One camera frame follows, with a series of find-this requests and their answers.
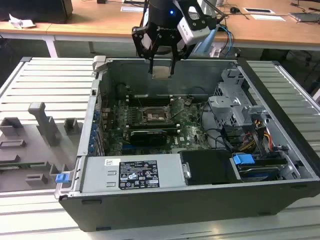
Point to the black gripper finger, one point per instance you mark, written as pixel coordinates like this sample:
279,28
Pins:
136,40
185,52

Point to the silver CPU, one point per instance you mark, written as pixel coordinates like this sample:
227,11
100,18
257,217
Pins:
162,72

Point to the metal locking lever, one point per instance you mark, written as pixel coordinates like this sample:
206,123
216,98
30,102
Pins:
179,112
140,103

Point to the black RAM slot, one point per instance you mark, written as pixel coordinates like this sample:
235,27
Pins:
150,99
150,102
150,96
140,129

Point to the CPU socket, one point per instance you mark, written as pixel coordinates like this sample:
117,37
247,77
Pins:
150,116

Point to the black plastic cover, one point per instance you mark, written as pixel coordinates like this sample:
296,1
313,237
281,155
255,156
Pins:
210,167

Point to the wooden desk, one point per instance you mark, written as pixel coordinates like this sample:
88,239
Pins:
100,22

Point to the grey plastic case latch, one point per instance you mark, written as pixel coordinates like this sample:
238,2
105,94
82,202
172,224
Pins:
100,63

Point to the round coin battery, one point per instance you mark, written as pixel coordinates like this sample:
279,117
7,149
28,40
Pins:
188,101

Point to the black computer mouse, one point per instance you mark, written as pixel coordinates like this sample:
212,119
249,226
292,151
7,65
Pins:
234,10

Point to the grey metal drive cage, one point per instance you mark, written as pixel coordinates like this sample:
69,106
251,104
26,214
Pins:
225,105

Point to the green motherboard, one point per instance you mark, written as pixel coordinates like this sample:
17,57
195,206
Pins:
192,135

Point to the black graphics card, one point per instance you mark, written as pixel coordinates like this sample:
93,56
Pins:
147,138

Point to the black computer box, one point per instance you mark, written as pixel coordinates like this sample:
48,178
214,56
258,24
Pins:
35,10

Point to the crumpled white paper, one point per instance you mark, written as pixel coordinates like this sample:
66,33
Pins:
18,21

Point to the grey laptop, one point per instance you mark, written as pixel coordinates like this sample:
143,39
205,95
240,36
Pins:
305,17

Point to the grey part rack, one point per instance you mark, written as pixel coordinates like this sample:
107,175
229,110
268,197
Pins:
45,130

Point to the grey power supply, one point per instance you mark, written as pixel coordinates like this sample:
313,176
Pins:
100,175

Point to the blue plastic latch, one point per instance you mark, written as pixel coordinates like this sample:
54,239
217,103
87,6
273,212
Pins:
62,178

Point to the black PC case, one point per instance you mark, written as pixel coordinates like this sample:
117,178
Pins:
175,212

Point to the green RAM stick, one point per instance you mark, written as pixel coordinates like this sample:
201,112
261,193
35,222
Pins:
22,165

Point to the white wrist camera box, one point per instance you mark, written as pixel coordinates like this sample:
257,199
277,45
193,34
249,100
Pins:
192,32

